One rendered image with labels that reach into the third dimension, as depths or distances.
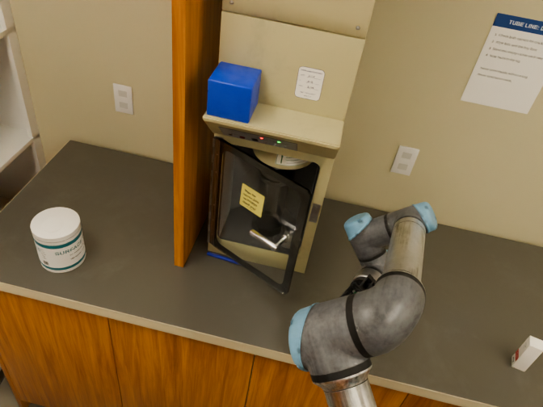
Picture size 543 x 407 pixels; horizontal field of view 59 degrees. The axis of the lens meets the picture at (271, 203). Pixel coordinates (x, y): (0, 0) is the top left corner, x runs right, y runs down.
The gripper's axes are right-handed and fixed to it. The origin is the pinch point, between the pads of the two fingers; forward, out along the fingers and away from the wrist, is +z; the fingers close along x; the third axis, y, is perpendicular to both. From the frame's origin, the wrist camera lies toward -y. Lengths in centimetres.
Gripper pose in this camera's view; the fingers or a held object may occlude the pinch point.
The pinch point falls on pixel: (323, 342)
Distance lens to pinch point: 109.6
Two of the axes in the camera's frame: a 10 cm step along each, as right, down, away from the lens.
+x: 7.4, 6.4, -2.1
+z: -5.4, 3.8, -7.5
